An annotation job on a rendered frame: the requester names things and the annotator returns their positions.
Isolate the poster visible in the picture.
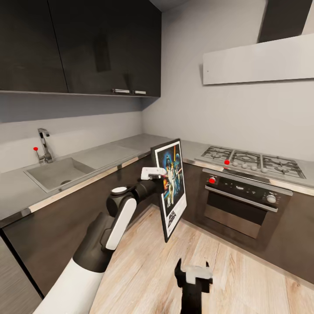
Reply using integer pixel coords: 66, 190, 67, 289
150, 138, 188, 243

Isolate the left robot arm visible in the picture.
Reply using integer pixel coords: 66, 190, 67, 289
33, 167, 167, 314

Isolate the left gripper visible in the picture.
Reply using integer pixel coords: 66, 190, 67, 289
137, 178, 164, 199

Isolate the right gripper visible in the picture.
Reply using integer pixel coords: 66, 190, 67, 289
174, 258, 213, 307

